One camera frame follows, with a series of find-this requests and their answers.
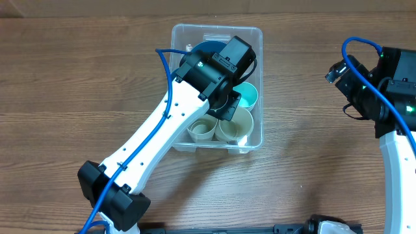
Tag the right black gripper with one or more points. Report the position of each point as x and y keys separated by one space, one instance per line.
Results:
x=344 y=84

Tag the clear plastic storage bin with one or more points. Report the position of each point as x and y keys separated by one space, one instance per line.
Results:
x=191 y=37

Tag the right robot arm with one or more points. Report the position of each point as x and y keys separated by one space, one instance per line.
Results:
x=386 y=95

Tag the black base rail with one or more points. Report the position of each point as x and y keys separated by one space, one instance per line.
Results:
x=275 y=229

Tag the small mint green cup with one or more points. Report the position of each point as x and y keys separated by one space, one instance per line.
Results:
x=249 y=95

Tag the tall beige cup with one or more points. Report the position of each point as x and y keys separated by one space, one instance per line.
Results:
x=241 y=125
x=203 y=129

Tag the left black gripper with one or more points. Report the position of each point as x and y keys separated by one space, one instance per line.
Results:
x=229 y=106

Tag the dark blue bowl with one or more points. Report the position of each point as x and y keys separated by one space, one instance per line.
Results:
x=209 y=47

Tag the tall beige cup front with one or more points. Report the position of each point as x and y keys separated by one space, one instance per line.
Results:
x=241 y=125

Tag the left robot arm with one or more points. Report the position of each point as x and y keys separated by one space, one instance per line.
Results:
x=203 y=84

